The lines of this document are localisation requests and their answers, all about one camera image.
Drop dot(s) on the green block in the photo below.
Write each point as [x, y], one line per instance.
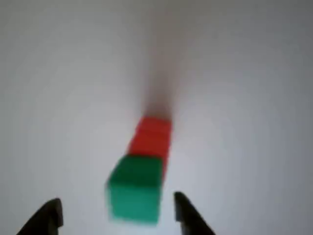
[134, 191]

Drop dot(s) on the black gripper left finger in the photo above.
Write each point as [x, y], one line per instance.
[46, 218]

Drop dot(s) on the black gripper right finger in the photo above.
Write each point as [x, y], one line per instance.
[189, 218]

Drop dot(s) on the red block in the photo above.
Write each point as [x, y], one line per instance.
[156, 125]
[149, 145]

